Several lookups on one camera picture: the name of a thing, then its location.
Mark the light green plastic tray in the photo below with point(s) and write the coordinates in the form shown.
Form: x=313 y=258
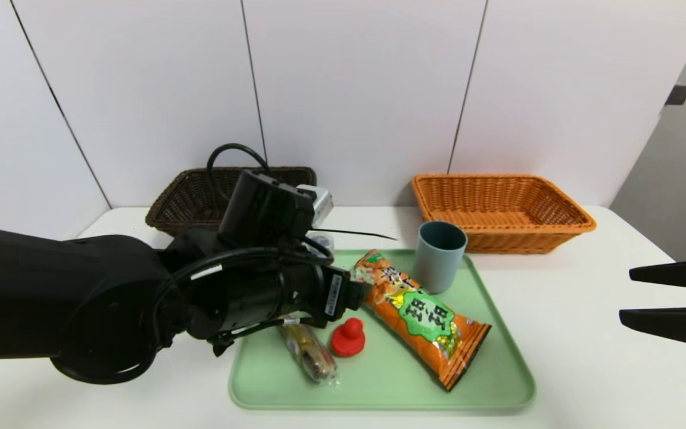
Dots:
x=379 y=381

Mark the orange snack bag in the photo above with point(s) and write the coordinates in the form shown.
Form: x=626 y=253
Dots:
x=420 y=325

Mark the clear-wrapped brown snack pack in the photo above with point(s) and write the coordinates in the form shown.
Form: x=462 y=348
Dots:
x=310 y=357

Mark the red rubber duck toy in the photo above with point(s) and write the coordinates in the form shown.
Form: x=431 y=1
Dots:
x=348 y=342

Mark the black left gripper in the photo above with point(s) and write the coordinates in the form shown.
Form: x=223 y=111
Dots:
x=336 y=294

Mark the blue-grey plastic cup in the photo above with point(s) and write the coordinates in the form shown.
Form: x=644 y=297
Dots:
x=435 y=268

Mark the dark brown wicker basket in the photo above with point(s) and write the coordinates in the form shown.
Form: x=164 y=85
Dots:
x=188 y=196

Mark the orange wicker basket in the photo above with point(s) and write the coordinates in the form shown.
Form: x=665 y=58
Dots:
x=527 y=241

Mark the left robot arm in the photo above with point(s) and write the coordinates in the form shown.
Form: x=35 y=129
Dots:
x=51 y=298

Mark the thin black zip tie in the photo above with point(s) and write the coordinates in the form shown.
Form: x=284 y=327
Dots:
x=355 y=233

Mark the clear bottle with grey cap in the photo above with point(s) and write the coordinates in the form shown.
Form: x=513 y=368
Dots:
x=324 y=241

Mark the dark wall-mounted bracket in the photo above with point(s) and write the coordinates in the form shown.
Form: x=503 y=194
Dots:
x=676 y=95

